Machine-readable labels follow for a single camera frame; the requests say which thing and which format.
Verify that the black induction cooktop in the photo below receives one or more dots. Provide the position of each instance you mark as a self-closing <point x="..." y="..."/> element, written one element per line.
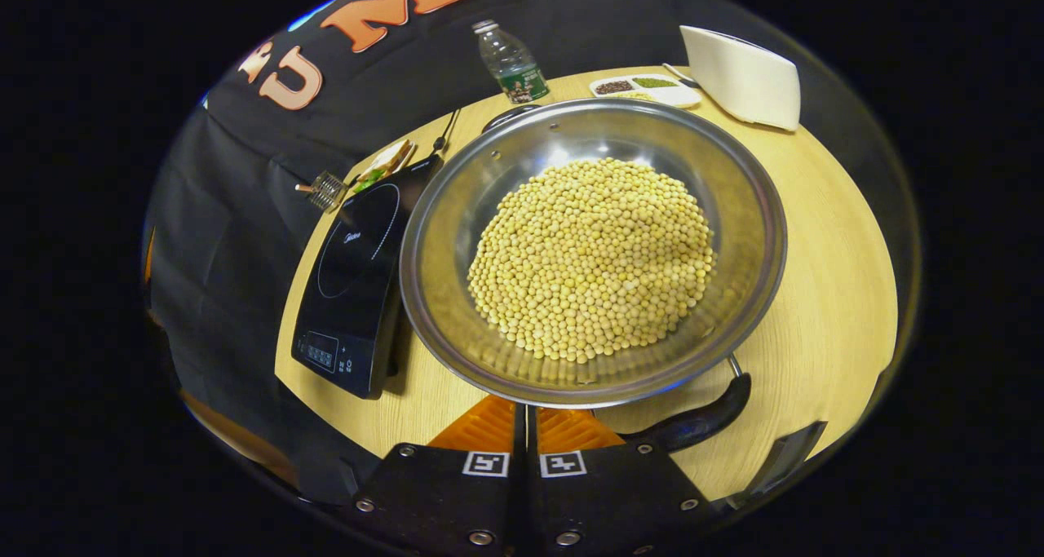
<point x="351" y="280"/>

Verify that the clear plastic water bottle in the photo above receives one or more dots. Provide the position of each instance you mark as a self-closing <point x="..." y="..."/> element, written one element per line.
<point x="510" y="59"/>

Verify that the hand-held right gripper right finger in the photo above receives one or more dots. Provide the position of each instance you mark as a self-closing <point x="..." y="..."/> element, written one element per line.
<point x="603" y="492"/>

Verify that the sandwich on plate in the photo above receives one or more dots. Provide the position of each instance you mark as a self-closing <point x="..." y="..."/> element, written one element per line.
<point x="383" y="165"/>

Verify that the pile of red beans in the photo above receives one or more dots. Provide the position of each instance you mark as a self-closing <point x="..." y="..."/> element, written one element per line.
<point x="613" y="87"/>

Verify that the pile of soybeans in pot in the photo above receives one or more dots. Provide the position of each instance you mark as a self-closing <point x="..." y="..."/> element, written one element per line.
<point x="591" y="259"/>

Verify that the pile of green mung beans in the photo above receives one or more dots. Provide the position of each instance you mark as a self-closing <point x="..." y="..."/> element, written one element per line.
<point x="655" y="82"/>

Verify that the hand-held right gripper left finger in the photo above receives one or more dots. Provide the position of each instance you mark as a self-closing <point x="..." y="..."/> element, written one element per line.
<point x="457" y="492"/>

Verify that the white toaster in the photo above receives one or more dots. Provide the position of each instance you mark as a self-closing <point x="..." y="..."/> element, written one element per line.
<point x="742" y="76"/>

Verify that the white divided dish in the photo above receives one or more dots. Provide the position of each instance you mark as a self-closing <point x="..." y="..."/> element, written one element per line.
<point x="673" y="94"/>

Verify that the stainless steel pot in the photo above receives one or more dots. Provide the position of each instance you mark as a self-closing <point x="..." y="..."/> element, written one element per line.
<point x="440" y="296"/>

